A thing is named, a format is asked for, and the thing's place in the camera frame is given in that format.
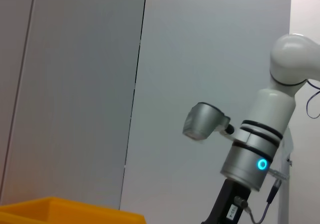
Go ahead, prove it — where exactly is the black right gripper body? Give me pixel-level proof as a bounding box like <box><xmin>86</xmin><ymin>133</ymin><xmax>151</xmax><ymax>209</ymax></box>
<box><xmin>199</xmin><ymin>178</ymin><xmax>252</xmax><ymax>224</ymax></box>

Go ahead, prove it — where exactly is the yellow plastic bin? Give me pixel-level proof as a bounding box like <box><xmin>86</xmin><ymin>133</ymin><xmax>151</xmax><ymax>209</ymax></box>
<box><xmin>0</xmin><ymin>196</ymin><xmax>147</xmax><ymax>224</ymax></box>

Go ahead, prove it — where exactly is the right gripper cable with plug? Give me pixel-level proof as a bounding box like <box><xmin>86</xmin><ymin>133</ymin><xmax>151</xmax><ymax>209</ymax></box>
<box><xmin>245</xmin><ymin>179</ymin><xmax>283</xmax><ymax>224</ymax></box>

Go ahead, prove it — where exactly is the thin dark cable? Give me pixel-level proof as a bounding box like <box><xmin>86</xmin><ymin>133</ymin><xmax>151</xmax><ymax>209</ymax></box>
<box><xmin>305</xmin><ymin>78</ymin><xmax>320</xmax><ymax>119</ymax></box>

